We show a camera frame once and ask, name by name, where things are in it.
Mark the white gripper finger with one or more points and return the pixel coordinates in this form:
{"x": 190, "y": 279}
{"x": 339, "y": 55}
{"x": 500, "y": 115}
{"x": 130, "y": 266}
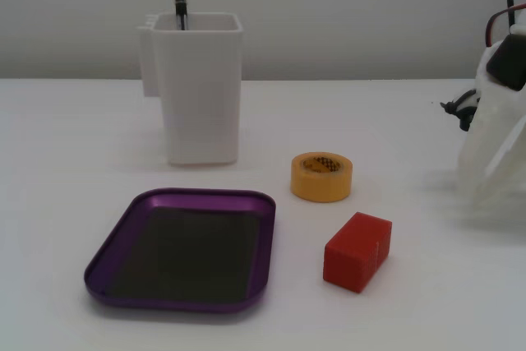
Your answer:
{"x": 472, "y": 153}
{"x": 507, "y": 186}

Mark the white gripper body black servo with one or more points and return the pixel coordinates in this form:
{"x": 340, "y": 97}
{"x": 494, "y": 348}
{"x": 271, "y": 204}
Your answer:
{"x": 489, "y": 154}

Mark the yellow tape roll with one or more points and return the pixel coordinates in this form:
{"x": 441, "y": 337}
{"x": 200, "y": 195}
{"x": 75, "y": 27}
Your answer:
{"x": 320, "y": 186}

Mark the red rectangular block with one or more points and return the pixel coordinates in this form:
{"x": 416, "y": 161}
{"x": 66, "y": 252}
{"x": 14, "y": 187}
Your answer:
{"x": 353, "y": 258}

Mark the white rectangular pen holder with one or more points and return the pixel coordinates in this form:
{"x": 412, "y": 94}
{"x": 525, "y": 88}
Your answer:
{"x": 201, "y": 96}

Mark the purple metal tray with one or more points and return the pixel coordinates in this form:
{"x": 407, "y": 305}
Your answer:
{"x": 185, "y": 252}

